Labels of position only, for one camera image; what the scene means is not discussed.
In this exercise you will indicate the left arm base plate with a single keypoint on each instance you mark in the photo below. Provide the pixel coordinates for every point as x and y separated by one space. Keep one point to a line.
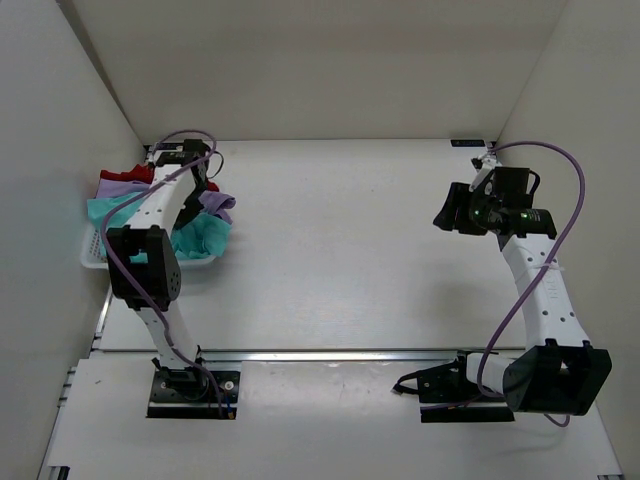
188 395

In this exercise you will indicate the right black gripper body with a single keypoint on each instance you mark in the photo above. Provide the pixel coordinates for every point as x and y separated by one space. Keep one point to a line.
477 220

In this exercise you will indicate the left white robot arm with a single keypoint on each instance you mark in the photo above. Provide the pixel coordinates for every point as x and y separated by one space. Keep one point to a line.
143 268

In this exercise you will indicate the red t shirt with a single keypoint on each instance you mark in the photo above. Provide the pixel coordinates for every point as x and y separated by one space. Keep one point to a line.
125 174

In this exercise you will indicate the lavender t shirt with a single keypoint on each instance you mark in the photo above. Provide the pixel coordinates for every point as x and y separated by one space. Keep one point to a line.
214 203

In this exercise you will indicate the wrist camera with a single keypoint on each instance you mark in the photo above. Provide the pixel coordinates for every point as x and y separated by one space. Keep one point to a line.
154 151
486 161

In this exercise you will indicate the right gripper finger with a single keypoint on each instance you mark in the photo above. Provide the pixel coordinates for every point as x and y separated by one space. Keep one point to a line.
446 219
457 199

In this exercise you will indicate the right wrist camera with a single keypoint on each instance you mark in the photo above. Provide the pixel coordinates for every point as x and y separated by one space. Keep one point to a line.
486 161

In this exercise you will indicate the aluminium rail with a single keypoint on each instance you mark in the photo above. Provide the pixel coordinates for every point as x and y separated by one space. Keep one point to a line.
328 356

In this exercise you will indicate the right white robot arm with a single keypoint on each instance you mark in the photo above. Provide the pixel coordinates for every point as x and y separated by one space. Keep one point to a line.
560 372

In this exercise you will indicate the teal t shirt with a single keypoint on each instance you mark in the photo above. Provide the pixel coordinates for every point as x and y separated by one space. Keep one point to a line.
206 235

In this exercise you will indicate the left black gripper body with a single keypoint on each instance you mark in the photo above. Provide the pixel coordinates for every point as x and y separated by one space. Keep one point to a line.
192 205

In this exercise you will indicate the right black corner label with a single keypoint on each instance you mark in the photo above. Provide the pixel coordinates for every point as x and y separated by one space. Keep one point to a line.
467 143

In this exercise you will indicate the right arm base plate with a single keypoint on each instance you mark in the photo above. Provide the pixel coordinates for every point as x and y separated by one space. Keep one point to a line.
446 396

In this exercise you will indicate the white plastic basket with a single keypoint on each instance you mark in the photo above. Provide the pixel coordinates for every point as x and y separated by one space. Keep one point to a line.
91 257

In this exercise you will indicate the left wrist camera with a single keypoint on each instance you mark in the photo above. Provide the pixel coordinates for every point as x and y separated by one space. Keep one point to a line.
154 151

